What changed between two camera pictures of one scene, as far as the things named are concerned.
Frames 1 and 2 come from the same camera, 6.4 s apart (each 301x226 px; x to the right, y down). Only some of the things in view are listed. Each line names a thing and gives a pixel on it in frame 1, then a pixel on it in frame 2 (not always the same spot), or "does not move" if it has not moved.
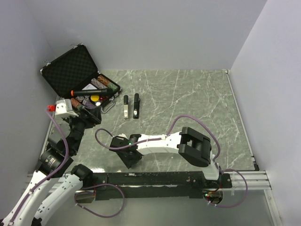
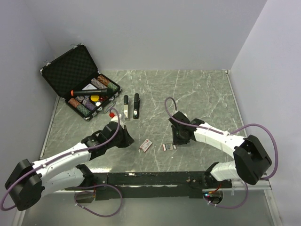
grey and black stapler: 126,108 does not move
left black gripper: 94,117 → 128,139
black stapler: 137,101 does not move
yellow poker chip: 94,98 does not move
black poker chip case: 74,76 does not move
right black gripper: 129,163 → 176,140
